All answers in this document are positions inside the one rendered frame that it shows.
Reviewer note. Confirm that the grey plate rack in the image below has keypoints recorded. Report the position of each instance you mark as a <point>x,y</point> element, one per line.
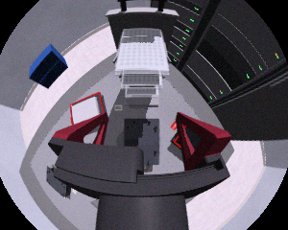
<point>165,23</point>

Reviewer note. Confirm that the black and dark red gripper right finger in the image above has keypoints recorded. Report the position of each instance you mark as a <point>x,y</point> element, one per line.
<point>213,140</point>

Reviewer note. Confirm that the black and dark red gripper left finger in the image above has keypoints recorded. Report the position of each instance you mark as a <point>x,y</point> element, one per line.
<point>77,132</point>

